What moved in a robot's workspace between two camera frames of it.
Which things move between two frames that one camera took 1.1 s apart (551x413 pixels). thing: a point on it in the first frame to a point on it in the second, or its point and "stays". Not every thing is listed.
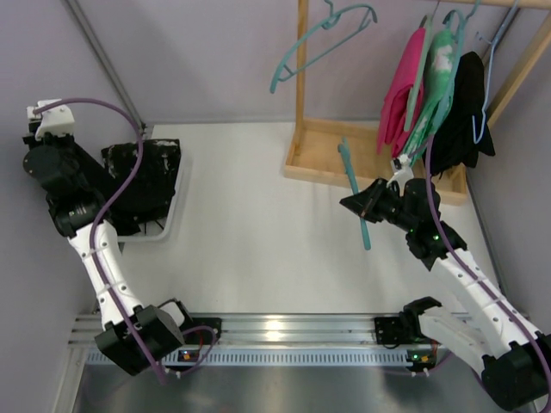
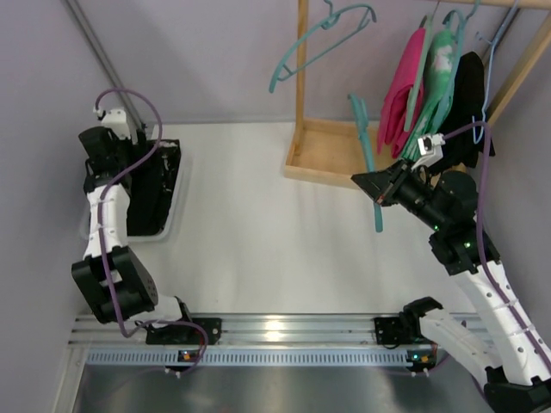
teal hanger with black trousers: x=343 y=148 to x=361 y=111
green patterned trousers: x=438 y=71 stays
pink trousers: x=396 y=101 stays
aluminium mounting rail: x=256 y=329 stays
